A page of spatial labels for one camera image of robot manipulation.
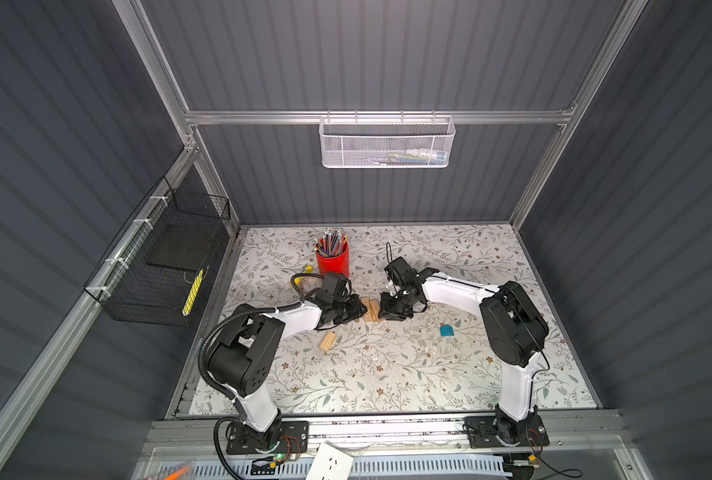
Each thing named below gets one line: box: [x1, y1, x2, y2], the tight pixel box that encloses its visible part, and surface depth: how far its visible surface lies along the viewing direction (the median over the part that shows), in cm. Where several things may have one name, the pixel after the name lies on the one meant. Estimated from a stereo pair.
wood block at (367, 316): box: [360, 297, 372, 323], surface depth 95 cm
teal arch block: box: [439, 324, 455, 337], surface depth 93 cm
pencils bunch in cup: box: [314, 228, 349, 258], surface depth 98 cm
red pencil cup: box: [316, 242, 351, 278], surface depth 102 cm
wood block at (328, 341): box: [320, 331, 337, 352], surface depth 91 cm
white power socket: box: [305, 442, 354, 480], surface depth 68 cm
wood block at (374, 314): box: [369, 299, 381, 323], surface depth 95 cm
